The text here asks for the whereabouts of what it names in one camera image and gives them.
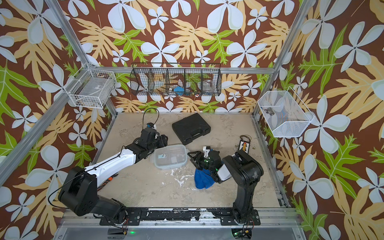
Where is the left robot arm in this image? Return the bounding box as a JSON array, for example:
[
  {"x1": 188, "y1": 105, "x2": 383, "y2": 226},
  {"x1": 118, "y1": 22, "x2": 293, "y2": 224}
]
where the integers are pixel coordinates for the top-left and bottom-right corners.
[{"x1": 58, "y1": 125, "x2": 168, "y2": 224}]

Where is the black wire wall basket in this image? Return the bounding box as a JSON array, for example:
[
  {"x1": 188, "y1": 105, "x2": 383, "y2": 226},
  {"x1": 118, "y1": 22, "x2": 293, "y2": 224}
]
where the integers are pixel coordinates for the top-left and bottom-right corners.
[{"x1": 129, "y1": 63, "x2": 223, "y2": 97}]

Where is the blue microfiber cloth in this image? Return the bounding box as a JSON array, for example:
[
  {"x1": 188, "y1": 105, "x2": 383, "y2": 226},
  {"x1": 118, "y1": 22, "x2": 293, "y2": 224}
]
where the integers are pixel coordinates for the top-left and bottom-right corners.
[{"x1": 194, "y1": 169, "x2": 215, "y2": 190}]

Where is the blue item in basket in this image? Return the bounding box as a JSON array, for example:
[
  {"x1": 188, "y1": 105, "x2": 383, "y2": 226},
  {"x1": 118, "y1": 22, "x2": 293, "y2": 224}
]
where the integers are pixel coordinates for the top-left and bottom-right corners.
[{"x1": 173, "y1": 86, "x2": 185, "y2": 96}]

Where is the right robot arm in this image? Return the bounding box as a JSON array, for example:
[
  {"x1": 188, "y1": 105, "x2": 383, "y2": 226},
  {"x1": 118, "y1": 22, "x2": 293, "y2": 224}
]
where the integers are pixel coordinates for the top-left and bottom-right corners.
[{"x1": 188, "y1": 148, "x2": 264, "y2": 225}]

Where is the teal-rimmed lunch box lid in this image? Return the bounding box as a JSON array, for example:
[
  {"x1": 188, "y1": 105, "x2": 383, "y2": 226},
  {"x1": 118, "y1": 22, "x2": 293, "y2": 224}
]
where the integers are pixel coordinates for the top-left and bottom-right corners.
[{"x1": 149, "y1": 143, "x2": 190, "y2": 169}]

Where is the clear lunch box container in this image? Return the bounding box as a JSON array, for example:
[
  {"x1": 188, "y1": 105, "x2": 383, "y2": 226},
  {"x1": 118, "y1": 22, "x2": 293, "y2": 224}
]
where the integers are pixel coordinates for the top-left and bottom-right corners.
[{"x1": 149, "y1": 143, "x2": 190, "y2": 171}]

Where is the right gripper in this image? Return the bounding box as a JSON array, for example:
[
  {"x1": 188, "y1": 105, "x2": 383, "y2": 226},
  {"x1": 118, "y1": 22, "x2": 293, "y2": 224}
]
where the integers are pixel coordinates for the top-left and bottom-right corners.
[{"x1": 188, "y1": 151, "x2": 216, "y2": 173}]

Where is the black plastic tool case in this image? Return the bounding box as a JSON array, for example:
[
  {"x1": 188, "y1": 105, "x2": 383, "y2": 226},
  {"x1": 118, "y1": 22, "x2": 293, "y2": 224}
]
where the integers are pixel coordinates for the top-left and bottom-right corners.
[{"x1": 172, "y1": 113, "x2": 211, "y2": 146}]

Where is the white wire basket left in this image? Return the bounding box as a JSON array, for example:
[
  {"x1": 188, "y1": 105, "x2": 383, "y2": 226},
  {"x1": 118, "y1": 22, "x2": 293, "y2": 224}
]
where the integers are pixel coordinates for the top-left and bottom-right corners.
[{"x1": 65, "y1": 64, "x2": 117, "y2": 109}]

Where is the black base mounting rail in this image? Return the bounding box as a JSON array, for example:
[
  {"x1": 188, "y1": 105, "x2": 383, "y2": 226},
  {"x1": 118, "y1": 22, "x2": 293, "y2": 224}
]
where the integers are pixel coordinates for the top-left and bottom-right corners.
[{"x1": 98, "y1": 208, "x2": 261, "y2": 227}]

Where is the black yellow charger box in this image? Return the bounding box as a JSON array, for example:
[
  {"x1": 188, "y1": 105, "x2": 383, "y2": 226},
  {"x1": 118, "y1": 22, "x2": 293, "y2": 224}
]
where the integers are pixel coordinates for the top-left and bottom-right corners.
[{"x1": 239, "y1": 135, "x2": 252, "y2": 154}]

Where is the white mesh basket right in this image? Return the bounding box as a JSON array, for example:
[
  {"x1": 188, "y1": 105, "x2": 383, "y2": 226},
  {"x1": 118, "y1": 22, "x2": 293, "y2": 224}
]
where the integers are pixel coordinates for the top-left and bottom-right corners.
[{"x1": 258, "y1": 87, "x2": 315, "y2": 138}]

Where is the dark item in mesh basket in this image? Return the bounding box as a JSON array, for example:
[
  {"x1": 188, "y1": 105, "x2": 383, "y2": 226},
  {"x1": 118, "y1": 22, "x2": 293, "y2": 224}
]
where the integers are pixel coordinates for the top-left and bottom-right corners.
[{"x1": 264, "y1": 108, "x2": 275, "y2": 116}]

